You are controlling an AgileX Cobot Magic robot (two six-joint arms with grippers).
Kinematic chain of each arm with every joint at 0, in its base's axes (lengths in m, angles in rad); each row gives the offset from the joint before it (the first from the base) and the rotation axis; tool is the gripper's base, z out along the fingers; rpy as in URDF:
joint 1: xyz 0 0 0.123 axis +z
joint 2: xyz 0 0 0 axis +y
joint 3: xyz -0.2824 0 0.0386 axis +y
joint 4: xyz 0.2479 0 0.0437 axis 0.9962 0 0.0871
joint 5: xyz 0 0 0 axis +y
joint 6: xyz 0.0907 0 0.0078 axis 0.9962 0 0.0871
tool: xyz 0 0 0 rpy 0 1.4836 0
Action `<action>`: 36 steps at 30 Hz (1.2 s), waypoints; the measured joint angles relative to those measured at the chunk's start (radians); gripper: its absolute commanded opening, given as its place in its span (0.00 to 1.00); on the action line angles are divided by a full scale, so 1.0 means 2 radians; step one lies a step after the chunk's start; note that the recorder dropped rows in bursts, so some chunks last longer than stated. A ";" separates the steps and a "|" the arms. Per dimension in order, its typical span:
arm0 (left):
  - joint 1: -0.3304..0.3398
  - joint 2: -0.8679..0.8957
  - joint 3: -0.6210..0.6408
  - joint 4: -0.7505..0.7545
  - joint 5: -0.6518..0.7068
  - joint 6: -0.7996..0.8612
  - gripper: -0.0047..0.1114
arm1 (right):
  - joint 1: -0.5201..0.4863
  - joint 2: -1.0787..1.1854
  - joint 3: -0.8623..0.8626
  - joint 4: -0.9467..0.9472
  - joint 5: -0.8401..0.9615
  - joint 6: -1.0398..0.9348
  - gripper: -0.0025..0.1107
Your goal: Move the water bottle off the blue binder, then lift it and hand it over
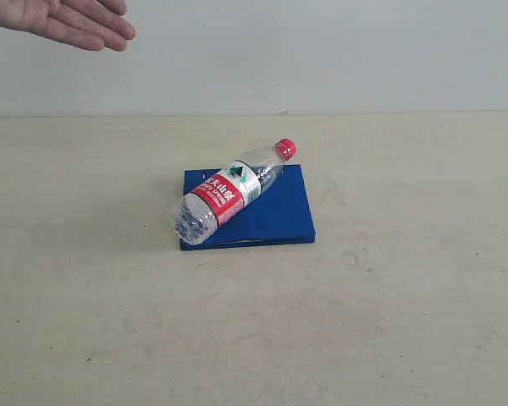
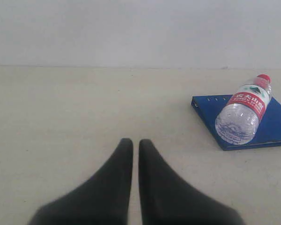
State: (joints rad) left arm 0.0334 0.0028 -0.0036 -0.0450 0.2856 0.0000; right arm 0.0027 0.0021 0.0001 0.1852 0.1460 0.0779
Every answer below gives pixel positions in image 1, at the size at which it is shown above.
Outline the person's bare hand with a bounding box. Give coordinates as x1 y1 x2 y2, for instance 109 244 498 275
0 0 135 52

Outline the clear plastic water bottle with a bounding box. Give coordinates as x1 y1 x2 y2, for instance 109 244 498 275
171 139 296 245

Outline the blue ring binder notebook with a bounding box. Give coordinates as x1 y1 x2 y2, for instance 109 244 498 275
179 163 318 252

